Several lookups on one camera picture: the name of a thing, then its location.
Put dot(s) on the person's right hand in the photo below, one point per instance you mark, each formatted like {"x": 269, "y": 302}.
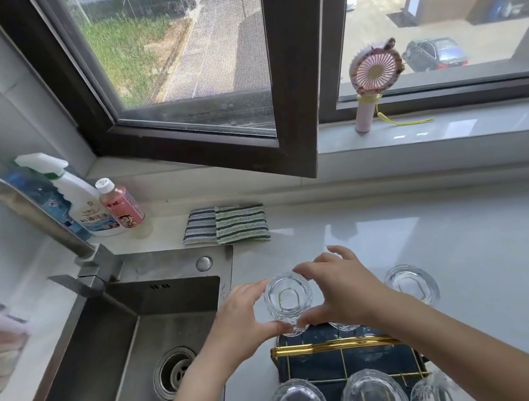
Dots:
{"x": 349, "y": 294}

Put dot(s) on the person's left hand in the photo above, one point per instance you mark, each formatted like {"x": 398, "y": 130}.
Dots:
{"x": 237, "y": 327}

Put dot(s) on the gold cup rack blue tray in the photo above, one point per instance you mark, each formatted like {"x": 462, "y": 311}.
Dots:
{"x": 310, "y": 365}

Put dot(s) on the person's right forearm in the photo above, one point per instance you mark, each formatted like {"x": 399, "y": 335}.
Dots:
{"x": 469, "y": 355}

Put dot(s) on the round steel sink cap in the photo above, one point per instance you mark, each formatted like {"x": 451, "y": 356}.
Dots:
{"x": 204, "y": 263}

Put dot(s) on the round sink drain strainer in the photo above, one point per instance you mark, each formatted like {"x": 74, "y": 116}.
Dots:
{"x": 172, "y": 372}

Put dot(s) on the green striped cloth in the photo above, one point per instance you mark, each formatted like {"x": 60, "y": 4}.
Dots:
{"x": 242, "y": 224}

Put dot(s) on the blue striped cloth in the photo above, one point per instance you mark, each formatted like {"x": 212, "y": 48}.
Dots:
{"x": 199, "y": 228}

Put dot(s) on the steel square faucet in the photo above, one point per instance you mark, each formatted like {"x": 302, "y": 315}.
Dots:
{"x": 100, "y": 269}

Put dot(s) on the stainless steel sink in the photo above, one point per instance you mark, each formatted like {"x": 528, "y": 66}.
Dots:
{"x": 98, "y": 384}

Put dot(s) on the pink drink bottle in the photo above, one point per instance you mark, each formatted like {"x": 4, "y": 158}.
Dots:
{"x": 123, "y": 207}

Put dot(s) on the white spray bottle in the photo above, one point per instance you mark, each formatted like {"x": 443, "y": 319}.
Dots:
{"x": 91, "y": 210}

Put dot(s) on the white stone window sill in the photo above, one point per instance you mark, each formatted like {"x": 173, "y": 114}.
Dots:
{"x": 482, "y": 123}

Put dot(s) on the dark brown open window sash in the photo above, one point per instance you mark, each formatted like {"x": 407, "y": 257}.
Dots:
{"x": 295, "y": 78}

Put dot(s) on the pink handheld fan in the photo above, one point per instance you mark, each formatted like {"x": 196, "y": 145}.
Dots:
{"x": 374, "y": 71}

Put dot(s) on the blue detergent pouch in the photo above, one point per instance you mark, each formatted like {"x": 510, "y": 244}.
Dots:
{"x": 47, "y": 202}

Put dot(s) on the dark car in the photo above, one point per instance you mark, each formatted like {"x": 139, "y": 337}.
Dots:
{"x": 436, "y": 54}

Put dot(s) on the white car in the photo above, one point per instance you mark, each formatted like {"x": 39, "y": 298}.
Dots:
{"x": 350, "y": 0}

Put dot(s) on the dark brown fixed window frame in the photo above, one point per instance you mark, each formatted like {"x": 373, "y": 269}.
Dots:
{"x": 453, "y": 95}

